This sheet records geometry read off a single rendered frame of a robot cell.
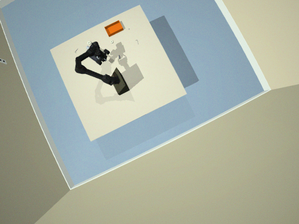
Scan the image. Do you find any orange shallow rectangular tray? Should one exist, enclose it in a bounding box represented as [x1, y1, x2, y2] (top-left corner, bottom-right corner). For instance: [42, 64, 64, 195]
[105, 20, 123, 37]

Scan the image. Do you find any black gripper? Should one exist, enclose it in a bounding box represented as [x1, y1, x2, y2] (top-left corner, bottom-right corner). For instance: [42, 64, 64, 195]
[96, 49, 110, 65]

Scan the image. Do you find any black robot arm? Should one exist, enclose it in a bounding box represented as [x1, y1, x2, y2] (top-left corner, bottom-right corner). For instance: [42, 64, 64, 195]
[75, 42, 120, 86]

